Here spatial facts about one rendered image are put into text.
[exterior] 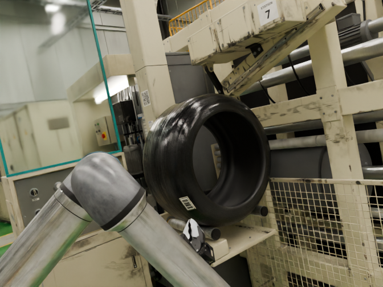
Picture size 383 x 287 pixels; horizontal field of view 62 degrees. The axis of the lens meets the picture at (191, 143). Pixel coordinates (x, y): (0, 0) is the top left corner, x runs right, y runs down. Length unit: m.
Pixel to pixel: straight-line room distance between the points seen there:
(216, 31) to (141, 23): 0.37
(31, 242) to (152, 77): 1.01
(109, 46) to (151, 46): 11.27
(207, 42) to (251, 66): 0.24
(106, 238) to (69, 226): 0.95
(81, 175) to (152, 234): 0.19
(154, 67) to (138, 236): 1.07
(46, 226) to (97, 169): 0.20
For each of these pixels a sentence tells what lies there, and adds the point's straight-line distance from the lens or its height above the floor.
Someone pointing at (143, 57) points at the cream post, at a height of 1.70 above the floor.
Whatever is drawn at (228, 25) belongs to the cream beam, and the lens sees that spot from 1.49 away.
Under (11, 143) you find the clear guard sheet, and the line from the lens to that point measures 1.63.
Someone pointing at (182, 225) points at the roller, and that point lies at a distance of 1.43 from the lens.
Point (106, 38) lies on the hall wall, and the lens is 12.96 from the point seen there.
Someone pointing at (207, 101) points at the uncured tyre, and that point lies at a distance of 1.27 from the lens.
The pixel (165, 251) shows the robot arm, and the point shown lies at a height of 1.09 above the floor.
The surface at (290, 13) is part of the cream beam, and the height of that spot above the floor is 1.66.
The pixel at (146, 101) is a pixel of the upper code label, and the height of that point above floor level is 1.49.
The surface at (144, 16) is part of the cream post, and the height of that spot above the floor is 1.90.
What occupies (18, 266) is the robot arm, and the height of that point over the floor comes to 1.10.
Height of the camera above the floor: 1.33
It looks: 3 degrees down
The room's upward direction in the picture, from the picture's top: 12 degrees counter-clockwise
